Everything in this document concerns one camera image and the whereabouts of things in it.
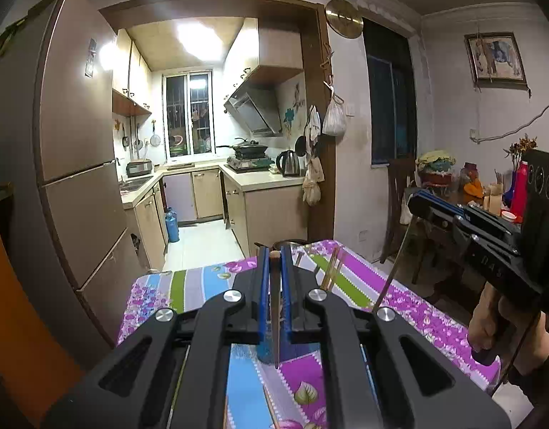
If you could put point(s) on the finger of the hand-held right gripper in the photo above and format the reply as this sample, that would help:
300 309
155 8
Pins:
484 216
431 212

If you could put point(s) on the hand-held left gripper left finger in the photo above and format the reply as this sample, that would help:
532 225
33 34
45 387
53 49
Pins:
262 297

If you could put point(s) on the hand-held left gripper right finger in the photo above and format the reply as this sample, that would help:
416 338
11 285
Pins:
288 297

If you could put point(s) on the wooden chopstick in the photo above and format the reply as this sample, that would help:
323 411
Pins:
330 268
393 268
275 313
337 270
225 413
270 406

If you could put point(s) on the blue utensil box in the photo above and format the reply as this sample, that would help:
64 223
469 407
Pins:
267 351

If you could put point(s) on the person's right forearm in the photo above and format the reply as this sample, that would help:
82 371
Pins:
540 388

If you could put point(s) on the person's right hand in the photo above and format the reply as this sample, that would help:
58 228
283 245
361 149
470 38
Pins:
522 326

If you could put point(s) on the beige box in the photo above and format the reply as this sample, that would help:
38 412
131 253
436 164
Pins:
496 196

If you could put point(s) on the dark wooden sideboard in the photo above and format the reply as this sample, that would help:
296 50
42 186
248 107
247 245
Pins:
439 241

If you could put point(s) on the dark wooden chair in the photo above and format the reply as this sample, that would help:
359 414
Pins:
399 196

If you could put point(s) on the glass jar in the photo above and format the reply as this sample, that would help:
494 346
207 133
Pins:
470 178

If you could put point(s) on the red thermos flask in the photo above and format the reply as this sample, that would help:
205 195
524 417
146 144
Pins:
520 192

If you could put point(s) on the dark round stool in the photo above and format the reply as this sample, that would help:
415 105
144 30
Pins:
291 244

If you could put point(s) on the dried yellow flowers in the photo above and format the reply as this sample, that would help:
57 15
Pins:
522 147

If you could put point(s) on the lower kitchen cabinets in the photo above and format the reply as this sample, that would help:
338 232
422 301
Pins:
265 205

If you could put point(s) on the kitchen cabinets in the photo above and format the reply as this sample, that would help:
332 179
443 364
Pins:
129 76
265 205

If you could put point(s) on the colourful floral striped tablecloth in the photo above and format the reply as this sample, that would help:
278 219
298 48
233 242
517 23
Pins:
417 321

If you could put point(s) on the beige cloth bag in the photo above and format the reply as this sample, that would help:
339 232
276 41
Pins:
312 183

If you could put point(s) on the dark room window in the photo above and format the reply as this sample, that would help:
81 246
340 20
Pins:
390 98

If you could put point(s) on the steel electric kettle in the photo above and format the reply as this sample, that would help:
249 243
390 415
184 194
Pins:
289 164

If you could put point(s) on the gas stove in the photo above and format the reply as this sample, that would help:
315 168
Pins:
249 164

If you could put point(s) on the white plastic bag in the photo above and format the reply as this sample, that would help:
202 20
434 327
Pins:
334 118

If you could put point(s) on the hanging white towel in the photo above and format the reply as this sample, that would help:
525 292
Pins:
313 123

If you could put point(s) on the black wok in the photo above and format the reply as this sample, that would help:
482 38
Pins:
247 146

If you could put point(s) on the framed elephant picture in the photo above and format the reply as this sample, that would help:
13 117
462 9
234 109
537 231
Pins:
495 58

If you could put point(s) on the steel range hood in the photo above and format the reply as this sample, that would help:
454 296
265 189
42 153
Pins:
254 109

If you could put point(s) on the hanging strainer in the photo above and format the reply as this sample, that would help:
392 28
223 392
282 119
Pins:
155 139

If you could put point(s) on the barred kitchen window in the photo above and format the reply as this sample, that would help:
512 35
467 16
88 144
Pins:
187 114

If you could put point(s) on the orange wooden cabinet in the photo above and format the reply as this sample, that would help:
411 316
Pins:
19 321

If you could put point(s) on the brown refrigerator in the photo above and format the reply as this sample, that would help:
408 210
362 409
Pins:
77 120

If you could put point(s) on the upper kitchen cabinets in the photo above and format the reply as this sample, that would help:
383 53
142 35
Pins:
129 76

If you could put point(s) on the ceiling light panel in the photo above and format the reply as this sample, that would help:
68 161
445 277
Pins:
203 40

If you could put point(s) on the fridge magnet sticker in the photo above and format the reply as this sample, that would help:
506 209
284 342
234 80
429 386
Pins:
91 57

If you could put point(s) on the dark green cloth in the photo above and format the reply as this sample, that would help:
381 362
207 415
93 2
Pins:
8 35

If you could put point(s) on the white wall switch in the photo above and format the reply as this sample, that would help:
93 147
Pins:
350 109

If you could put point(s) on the round gold wall clock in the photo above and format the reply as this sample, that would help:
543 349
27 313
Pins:
344 18

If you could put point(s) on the wall cabinet above hood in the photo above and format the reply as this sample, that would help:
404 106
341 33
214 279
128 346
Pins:
281 49

